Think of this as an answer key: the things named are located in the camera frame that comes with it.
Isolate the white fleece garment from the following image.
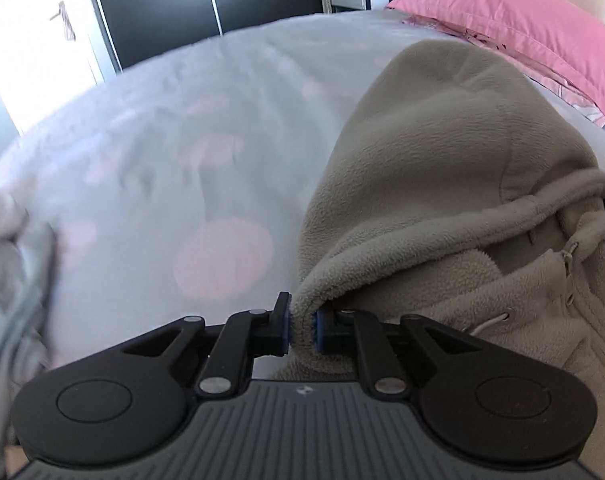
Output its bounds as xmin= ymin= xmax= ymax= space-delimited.
xmin=0 ymin=190 xmax=28 ymax=240

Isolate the polka dot bed sheet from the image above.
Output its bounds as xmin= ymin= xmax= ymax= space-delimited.
xmin=0 ymin=10 xmax=605 ymax=380

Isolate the pink pillow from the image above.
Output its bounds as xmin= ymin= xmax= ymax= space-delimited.
xmin=387 ymin=0 xmax=605 ymax=122

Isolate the beige fleece hooded jacket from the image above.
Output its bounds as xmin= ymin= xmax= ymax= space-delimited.
xmin=278 ymin=40 xmax=605 ymax=479

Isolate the white bedroom door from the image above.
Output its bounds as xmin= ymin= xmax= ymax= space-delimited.
xmin=0 ymin=0 xmax=104 ymax=134

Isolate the grey blue garment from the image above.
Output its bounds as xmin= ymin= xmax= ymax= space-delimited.
xmin=0 ymin=223 xmax=56 ymax=479

